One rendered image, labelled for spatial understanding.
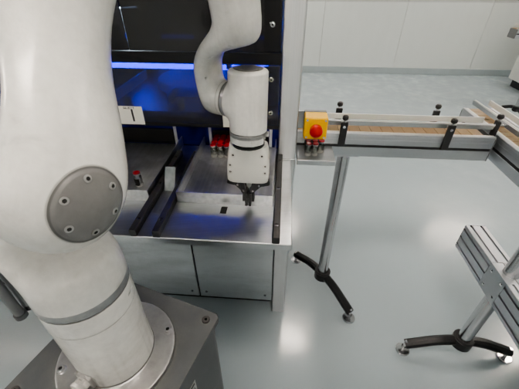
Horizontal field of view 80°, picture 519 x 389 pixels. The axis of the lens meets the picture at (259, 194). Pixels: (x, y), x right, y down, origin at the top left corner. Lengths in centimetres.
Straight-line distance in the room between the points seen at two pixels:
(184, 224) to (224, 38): 44
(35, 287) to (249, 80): 47
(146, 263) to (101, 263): 111
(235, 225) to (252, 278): 72
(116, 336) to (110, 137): 29
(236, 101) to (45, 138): 42
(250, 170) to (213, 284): 91
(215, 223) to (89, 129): 52
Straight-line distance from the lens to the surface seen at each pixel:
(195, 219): 80
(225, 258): 139
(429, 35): 600
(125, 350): 54
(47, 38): 34
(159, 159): 109
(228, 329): 162
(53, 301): 44
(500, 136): 135
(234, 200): 83
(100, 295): 44
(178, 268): 150
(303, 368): 154
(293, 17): 92
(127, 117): 110
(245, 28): 59
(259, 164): 72
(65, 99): 32
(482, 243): 147
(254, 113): 65
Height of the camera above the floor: 139
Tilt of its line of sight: 36 degrees down
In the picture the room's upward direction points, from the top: straight up
